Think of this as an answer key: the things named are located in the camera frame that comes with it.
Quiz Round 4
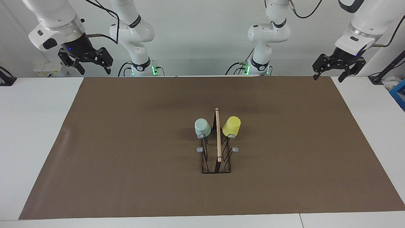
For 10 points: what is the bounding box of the black table clamp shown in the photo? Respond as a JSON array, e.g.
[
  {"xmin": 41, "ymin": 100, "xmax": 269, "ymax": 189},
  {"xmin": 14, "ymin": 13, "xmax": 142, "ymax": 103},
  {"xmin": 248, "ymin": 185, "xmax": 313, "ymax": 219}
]
[{"xmin": 0, "ymin": 66, "xmax": 17, "ymax": 86}]

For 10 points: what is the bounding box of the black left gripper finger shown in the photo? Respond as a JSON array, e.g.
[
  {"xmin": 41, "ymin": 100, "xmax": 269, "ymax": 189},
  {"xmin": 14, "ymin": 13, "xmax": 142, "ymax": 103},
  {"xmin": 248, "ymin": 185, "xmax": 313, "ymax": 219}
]
[
  {"xmin": 338, "ymin": 59, "xmax": 366, "ymax": 83},
  {"xmin": 312, "ymin": 54, "xmax": 336, "ymax": 81}
]

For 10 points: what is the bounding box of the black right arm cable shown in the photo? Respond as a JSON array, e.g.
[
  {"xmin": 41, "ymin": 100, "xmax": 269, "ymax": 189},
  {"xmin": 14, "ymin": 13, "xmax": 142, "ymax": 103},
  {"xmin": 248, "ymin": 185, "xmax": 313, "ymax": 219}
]
[{"xmin": 84, "ymin": 0, "xmax": 120, "ymax": 45}]

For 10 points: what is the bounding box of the pale green plastic cup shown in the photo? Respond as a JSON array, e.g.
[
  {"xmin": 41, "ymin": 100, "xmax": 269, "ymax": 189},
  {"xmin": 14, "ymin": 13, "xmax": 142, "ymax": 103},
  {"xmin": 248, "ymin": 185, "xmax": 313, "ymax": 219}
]
[{"xmin": 194, "ymin": 118, "xmax": 211, "ymax": 138}]

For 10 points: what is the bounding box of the white wall socket box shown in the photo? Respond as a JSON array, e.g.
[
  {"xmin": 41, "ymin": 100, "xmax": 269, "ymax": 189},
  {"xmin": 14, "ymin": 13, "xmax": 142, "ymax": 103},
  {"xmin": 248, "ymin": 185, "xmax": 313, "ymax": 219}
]
[{"xmin": 33, "ymin": 61, "xmax": 68, "ymax": 77}]

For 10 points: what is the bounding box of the blue box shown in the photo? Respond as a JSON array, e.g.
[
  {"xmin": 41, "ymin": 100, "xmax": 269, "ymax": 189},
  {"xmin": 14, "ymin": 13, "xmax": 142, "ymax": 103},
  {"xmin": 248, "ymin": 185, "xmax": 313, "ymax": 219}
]
[{"xmin": 389, "ymin": 79, "xmax": 405, "ymax": 111}]

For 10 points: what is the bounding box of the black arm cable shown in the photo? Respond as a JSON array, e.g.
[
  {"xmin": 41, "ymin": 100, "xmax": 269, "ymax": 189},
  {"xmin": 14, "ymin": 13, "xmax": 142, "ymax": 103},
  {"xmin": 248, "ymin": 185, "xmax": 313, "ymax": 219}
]
[
  {"xmin": 84, "ymin": 0, "xmax": 120, "ymax": 45},
  {"xmin": 288, "ymin": 0, "xmax": 405, "ymax": 48}
]

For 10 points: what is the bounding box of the white plastic bag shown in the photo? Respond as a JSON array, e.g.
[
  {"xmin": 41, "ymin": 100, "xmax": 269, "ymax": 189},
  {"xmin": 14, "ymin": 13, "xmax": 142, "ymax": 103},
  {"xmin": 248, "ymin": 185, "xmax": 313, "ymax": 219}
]
[{"xmin": 381, "ymin": 76, "xmax": 403, "ymax": 91}]

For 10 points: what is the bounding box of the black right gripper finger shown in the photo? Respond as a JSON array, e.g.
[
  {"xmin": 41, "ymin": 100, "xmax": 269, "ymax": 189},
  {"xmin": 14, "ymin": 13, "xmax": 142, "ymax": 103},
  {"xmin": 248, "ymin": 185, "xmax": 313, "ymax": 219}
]
[
  {"xmin": 90, "ymin": 47, "xmax": 114, "ymax": 75},
  {"xmin": 58, "ymin": 48, "xmax": 85, "ymax": 76}
]

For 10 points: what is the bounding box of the brown table mat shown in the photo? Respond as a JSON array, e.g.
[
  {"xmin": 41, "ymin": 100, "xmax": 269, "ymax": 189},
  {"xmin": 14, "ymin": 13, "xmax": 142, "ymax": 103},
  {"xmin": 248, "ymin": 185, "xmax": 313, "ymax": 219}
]
[{"xmin": 18, "ymin": 76, "xmax": 405, "ymax": 220}]

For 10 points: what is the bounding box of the black base power cable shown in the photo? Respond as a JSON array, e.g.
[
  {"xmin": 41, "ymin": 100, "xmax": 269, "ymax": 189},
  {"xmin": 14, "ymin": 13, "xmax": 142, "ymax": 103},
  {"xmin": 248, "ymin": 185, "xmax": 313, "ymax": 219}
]
[
  {"xmin": 225, "ymin": 47, "xmax": 255, "ymax": 76},
  {"xmin": 118, "ymin": 61, "xmax": 133, "ymax": 77}
]

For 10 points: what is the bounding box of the yellow plastic cup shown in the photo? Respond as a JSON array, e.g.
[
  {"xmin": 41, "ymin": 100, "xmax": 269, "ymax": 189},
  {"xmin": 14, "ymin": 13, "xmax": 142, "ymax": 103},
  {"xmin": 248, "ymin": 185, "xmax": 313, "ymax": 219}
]
[{"xmin": 222, "ymin": 116, "xmax": 241, "ymax": 139}]

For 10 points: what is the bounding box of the black stand pole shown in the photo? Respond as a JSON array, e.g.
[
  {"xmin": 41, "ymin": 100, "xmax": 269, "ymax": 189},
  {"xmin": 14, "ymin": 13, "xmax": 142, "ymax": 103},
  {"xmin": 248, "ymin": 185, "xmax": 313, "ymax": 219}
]
[{"xmin": 368, "ymin": 50, "xmax": 405, "ymax": 85}]

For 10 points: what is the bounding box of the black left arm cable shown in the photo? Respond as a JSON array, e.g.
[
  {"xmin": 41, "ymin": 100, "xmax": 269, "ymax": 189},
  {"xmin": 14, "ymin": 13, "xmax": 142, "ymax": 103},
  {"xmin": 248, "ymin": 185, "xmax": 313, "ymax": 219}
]
[{"xmin": 288, "ymin": 0, "xmax": 405, "ymax": 48}]

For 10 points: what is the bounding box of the black wire cup rack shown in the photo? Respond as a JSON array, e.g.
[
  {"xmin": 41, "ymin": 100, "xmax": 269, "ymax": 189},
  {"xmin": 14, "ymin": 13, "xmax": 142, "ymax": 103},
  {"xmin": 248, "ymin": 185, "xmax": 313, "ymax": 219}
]
[{"xmin": 197, "ymin": 108, "xmax": 239, "ymax": 174}]

